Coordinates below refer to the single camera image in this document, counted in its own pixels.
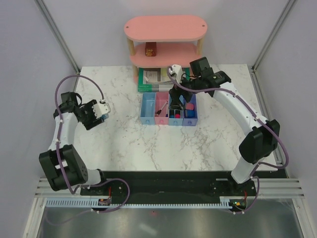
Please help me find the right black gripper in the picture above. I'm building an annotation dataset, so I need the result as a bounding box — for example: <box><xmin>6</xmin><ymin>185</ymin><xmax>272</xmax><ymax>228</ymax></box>
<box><xmin>168</xmin><ymin>72</ymin><xmax>201</xmax><ymax>111</ymax></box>

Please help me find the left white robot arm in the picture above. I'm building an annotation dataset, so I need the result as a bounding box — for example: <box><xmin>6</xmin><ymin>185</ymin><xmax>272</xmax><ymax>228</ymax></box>
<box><xmin>39</xmin><ymin>92</ymin><xmax>110</xmax><ymax>195</ymax></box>

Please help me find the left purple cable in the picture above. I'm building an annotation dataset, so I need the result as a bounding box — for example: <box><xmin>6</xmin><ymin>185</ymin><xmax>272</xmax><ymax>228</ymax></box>
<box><xmin>45</xmin><ymin>74</ymin><xmax>132</xmax><ymax>226</ymax></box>

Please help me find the spiral notebook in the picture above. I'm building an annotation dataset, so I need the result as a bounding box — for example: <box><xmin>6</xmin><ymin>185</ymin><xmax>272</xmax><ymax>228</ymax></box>
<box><xmin>143</xmin><ymin>68</ymin><xmax>172</xmax><ymax>85</ymax></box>

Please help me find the purple plastic bin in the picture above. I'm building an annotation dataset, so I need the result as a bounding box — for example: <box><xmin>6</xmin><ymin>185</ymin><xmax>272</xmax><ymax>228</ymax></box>
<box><xmin>182</xmin><ymin>94</ymin><xmax>198</xmax><ymax>126</ymax></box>

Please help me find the green book box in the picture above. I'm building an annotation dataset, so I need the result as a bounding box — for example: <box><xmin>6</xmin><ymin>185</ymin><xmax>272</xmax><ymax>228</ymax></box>
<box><xmin>137</xmin><ymin>67</ymin><xmax>193</xmax><ymax>93</ymax></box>

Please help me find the black white pen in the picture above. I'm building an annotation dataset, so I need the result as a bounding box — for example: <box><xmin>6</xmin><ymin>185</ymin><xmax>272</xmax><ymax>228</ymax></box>
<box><xmin>156</xmin><ymin>101</ymin><xmax>168</xmax><ymax>117</ymax></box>

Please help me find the blue white tape roll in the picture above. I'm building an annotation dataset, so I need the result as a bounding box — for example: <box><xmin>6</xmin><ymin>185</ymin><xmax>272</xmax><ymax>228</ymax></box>
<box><xmin>101</xmin><ymin>114</ymin><xmax>109</xmax><ymax>121</ymax></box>

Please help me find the pink eraser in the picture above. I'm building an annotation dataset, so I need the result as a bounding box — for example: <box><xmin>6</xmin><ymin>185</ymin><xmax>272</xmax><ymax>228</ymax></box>
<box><xmin>185</xmin><ymin>103</ymin><xmax>195</xmax><ymax>111</ymax></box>

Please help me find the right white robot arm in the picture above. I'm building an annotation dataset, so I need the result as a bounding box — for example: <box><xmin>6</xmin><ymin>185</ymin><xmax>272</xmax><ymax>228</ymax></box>
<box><xmin>167</xmin><ymin>57</ymin><xmax>280</xmax><ymax>195</ymax></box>

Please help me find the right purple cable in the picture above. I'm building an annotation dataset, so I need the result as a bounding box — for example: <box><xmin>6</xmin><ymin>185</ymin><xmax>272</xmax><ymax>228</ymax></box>
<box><xmin>167</xmin><ymin>65</ymin><xmax>290</xmax><ymax>215</ymax></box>

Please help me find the purple cable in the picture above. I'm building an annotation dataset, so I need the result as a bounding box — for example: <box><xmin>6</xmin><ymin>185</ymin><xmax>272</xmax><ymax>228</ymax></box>
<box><xmin>45</xmin><ymin>74</ymin><xmax>132</xmax><ymax>226</ymax></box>
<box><xmin>167</xmin><ymin>65</ymin><xmax>290</xmax><ymax>215</ymax></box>

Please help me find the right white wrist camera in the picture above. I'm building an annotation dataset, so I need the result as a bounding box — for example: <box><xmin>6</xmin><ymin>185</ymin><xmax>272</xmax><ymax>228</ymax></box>
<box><xmin>168</xmin><ymin>64</ymin><xmax>183</xmax><ymax>84</ymax></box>

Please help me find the teal blue plastic bin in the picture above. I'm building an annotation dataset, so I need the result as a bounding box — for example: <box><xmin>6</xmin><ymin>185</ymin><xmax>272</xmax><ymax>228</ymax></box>
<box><xmin>168</xmin><ymin>99</ymin><xmax>184</xmax><ymax>126</ymax></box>

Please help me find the pink plastic bin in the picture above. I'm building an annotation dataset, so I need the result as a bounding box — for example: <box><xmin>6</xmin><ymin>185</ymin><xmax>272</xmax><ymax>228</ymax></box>
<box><xmin>155</xmin><ymin>92</ymin><xmax>169</xmax><ymax>125</ymax></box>

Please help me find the blue eraser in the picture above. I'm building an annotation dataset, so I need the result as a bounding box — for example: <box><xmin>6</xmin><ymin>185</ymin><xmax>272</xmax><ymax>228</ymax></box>
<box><xmin>185</xmin><ymin>110</ymin><xmax>196</xmax><ymax>119</ymax></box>

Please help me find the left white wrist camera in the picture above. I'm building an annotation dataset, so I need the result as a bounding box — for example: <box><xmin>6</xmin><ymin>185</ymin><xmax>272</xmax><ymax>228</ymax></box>
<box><xmin>92</xmin><ymin>100</ymin><xmax>111</xmax><ymax>119</ymax></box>

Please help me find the pink three-tier shelf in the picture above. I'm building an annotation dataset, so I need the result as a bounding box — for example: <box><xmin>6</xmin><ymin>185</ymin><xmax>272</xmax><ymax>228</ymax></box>
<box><xmin>124</xmin><ymin>15</ymin><xmax>208</xmax><ymax>82</ymax></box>

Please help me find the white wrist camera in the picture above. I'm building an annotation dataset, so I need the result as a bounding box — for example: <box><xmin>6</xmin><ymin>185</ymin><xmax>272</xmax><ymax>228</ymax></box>
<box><xmin>92</xmin><ymin>100</ymin><xmax>111</xmax><ymax>119</ymax></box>
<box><xmin>168</xmin><ymin>64</ymin><xmax>183</xmax><ymax>84</ymax></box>

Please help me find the white slotted cable duct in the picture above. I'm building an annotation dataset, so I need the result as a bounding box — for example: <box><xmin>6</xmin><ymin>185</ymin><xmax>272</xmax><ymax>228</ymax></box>
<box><xmin>46</xmin><ymin>197</ymin><xmax>248</xmax><ymax>208</ymax></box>

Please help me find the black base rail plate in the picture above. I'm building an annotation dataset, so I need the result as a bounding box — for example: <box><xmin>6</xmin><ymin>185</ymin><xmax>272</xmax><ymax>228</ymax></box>
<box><xmin>80</xmin><ymin>171</ymin><xmax>256</xmax><ymax>204</ymax></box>

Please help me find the yellow sticky note roll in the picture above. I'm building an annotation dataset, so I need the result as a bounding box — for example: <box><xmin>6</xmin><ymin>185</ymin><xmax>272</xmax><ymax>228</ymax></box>
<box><xmin>160</xmin><ymin>68</ymin><xmax>167</xmax><ymax>77</ymax></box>

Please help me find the brown snack box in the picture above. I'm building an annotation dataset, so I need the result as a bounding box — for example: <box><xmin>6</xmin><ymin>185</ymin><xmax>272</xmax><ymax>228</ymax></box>
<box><xmin>145</xmin><ymin>42</ymin><xmax>157</xmax><ymax>57</ymax></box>

